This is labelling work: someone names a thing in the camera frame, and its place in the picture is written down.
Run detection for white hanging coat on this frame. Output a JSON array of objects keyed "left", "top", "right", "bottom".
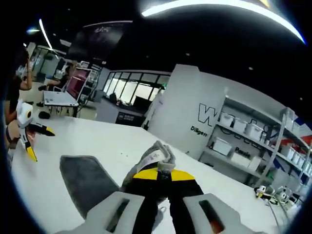
[{"left": 143, "top": 89, "right": 166, "bottom": 131}]

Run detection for long ceiling light strip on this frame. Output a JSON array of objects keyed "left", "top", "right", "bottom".
[{"left": 141, "top": 0, "right": 307, "bottom": 44}]

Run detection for rows of white storage bins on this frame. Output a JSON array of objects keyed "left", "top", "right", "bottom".
[{"left": 212, "top": 111, "right": 312, "bottom": 176}]

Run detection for metal wire dish rack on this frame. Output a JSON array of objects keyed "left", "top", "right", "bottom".
[{"left": 264, "top": 185, "right": 304, "bottom": 213}]

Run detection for large dark red display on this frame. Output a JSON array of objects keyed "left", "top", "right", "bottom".
[{"left": 65, "top": 67, "right": 94, "bottom": 101}]

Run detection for grey towel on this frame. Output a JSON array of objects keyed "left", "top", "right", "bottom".
[{"left": 59, "top": 140, "right": 177, "bottom": 220}]

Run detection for white desk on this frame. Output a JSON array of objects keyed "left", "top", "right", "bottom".
[{"left": 43, "top": 90, "right": 80, "bottom": 115}]

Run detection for dark wristband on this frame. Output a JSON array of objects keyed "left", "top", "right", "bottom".
[{"left": 4, "top": 126, "right": 13, "bottom": 143}]

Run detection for person's left hand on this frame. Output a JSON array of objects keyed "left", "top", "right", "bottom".
[{"left": 10, "top": 121, "right": 23, "bottom": 147}]

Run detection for grey counter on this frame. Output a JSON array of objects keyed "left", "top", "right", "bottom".
[{"left": 96, "top": 96, "right": 147, "bottom": 127}]

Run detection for small white yellow toy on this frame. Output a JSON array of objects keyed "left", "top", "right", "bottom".
[{"left": 253, "top": 185, "right": 267, "bottom": 198}]

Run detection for hanging dark screen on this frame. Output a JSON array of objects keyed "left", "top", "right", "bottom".
[{"left": 67, "top": 20, "right": 134, "bottom": 61}]

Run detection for grey metal shelving unit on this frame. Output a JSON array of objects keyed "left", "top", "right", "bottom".
[{"left": 198, "top": 94, "right": 312, "bottom": 188}]

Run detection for short ceiling light strip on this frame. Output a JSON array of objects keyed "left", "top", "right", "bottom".
[{"left": 38, "top": 18, "right": 54, "bottom": 50}]

